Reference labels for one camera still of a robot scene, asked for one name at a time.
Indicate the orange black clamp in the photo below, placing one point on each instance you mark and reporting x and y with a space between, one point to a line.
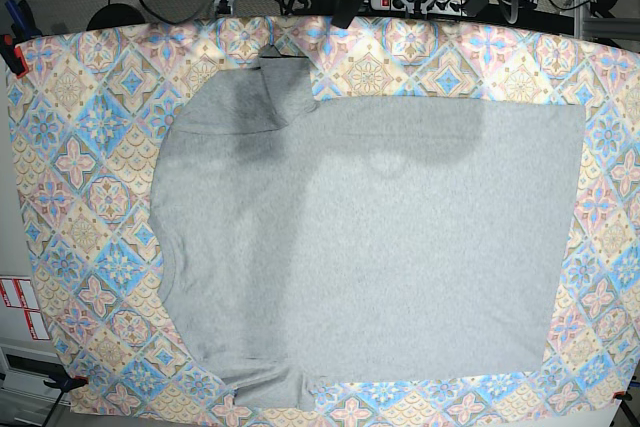
13 56
623 396
65 383

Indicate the red white labels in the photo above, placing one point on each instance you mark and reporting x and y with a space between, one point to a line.
18 293

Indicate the grey T-shirt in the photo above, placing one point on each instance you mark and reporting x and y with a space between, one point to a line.
360 239

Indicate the orange black clamp upper left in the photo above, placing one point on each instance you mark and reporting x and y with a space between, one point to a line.
13 56

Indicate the patterned tile tablecloth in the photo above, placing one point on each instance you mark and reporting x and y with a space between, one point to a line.
86 123

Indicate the white power strip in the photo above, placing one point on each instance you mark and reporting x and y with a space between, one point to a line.
440 7

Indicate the orange black clamp lower left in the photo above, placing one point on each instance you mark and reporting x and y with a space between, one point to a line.
65 383

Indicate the orange black clamp lower right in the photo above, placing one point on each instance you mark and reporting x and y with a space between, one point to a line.
623 396

